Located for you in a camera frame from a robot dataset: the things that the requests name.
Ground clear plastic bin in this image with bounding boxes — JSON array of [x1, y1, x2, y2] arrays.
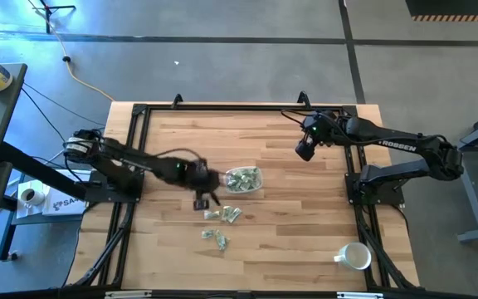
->
[[223, 165, 264, 194]]

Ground black tripod stand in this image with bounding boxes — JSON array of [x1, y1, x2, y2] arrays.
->
[[35, 0, 77, 35]]

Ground grey metal table frame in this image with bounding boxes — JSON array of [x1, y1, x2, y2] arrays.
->
[[431, 104, 478, 244]]

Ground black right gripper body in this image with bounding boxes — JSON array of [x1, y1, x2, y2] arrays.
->
[[295, 139, 317, 162]]

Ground white printed booklet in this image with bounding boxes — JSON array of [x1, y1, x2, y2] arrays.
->
[[41, 169, 93, 217]]

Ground white cup with coffee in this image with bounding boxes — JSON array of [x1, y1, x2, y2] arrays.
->
[[19, 188, 46, 208]]

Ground black desk support beam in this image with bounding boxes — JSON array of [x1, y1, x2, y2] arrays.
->
[[0, 140, 89, 201]]

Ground thin black cable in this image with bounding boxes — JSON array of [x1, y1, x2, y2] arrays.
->
[[20, 86, 68, 142], [21, 81, 107, 127]]

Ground black aluminium table frame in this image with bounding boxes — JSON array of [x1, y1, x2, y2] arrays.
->
[[62, 91, 421, 299]]

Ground yellow floor cable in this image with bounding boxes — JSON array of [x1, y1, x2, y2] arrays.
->
[[26, 0, 116, 103]]

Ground black mat with hazard stripes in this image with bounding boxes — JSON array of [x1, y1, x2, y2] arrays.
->
[[404, 0, 478, 22]]

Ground white ceramic mug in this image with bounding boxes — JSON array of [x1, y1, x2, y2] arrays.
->
[[333, 242, 373, 272]]

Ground low blue-legged side table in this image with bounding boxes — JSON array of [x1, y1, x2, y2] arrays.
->
[[0, 174, 93, 262]]

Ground silver metal plate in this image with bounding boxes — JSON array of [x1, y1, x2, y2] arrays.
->
[[105, 290, 153, 299], [337, 292, 384, 299]]

